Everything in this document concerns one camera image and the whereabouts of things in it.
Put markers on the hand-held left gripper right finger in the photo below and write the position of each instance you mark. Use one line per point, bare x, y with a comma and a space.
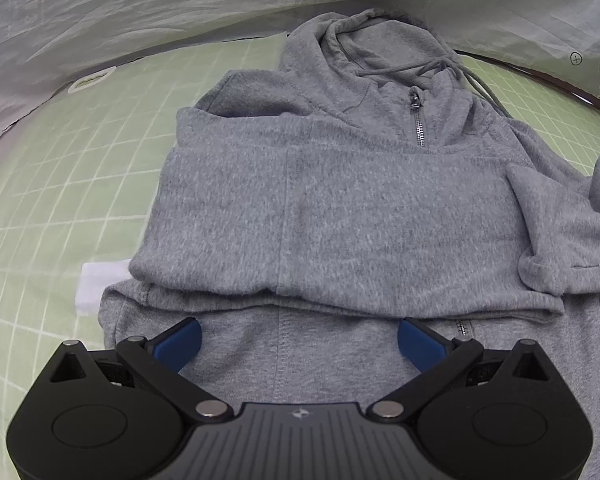
420, 342

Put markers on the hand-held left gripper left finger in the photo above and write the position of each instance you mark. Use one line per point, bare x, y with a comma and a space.
177, 342

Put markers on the grey zip hoodie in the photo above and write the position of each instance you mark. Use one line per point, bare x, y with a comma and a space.
355, 210

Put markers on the large white paper piece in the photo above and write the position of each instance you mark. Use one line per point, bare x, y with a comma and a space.
97, 285

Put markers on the green grid mat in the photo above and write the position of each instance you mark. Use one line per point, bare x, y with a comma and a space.
80, 170

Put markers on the grey carrot print sheet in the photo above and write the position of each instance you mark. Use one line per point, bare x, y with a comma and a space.
180, 5

